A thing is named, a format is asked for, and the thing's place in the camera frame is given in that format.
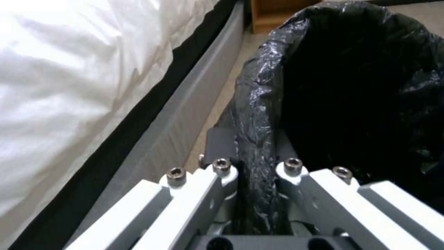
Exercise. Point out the white bed sheet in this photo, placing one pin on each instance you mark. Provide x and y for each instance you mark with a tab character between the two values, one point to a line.
69	78

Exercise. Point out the grey bed frame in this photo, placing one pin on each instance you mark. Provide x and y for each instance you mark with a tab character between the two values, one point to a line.
194	91

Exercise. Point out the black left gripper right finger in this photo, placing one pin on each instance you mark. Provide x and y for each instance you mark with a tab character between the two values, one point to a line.
333	198

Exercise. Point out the trash bin with black bag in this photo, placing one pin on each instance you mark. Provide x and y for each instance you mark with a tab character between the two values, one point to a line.
347	91

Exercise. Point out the wooden bedside cabinet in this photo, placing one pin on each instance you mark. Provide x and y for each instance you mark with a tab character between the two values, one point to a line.
274	13

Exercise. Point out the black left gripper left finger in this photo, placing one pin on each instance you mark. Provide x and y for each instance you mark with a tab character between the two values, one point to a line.
180	198

